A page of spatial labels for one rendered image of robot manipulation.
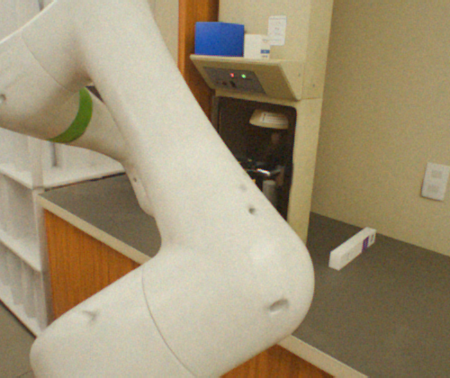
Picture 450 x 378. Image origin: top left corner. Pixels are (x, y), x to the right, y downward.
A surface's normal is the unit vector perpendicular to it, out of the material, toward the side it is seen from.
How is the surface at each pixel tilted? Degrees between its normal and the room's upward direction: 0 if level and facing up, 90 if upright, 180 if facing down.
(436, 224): 90
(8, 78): 86
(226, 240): 42
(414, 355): 0
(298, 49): 90
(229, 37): 90
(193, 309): 65
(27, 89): 101
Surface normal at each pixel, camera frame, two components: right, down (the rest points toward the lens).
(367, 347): 0.05, -0.95
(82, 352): -0.22, -0.17
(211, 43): -0.67, 0.19
